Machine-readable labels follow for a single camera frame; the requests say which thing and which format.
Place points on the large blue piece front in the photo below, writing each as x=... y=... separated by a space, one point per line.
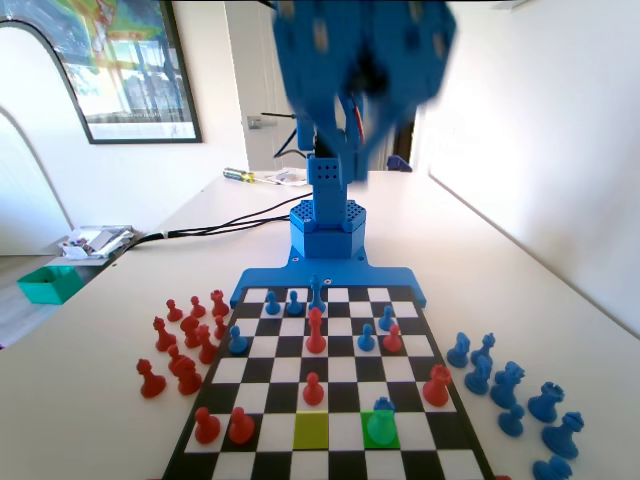
x=316 y=295

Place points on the red king chess piece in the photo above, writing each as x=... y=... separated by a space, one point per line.
x=315 y=332

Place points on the black white chessboard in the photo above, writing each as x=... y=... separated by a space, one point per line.
x=280 y=370

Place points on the blue chess knight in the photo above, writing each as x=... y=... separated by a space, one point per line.
x=457 y=350
x=507 y=384

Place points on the blue pawn chess piece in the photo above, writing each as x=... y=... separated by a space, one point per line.
x=237 y=342
x=552 y=470
x=386 y=317
x=366 y=339
x=511 y=420
x=271 y=304
x=294 y=304

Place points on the red rook chess piece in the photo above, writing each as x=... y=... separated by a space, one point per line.
x=218 y=304
x=437 y=387

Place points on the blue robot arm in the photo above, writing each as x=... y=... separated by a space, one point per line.
x=327 y=200

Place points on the black framed poster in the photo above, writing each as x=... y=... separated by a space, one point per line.
x=135 y=75

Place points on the white printed papers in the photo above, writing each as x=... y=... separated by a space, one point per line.
x=285 y=177

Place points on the pile of papers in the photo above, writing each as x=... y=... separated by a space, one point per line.
x=95 y=240

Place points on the green plastic box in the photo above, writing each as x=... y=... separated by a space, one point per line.
x=47 y=287

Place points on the small blue printed part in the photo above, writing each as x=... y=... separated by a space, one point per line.
x=399 y=164

